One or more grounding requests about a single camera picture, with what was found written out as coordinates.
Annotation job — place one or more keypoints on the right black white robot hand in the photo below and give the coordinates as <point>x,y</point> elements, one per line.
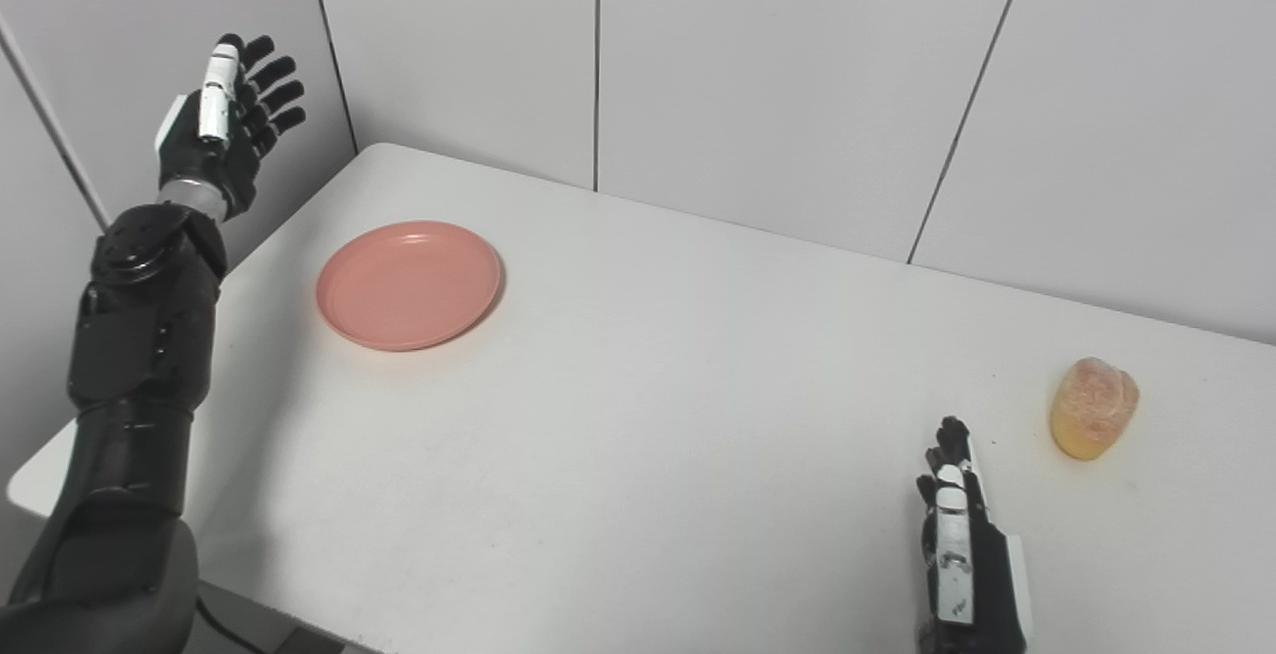
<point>982,574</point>

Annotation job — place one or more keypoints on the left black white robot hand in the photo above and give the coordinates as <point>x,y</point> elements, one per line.
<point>214,151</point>

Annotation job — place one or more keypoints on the golden bread roll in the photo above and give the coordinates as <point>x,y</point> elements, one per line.
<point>1092,407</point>

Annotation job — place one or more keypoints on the pink round plate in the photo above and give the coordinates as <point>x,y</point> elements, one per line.
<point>409,285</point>

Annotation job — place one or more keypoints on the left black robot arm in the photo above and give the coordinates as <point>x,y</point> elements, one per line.
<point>130,385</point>

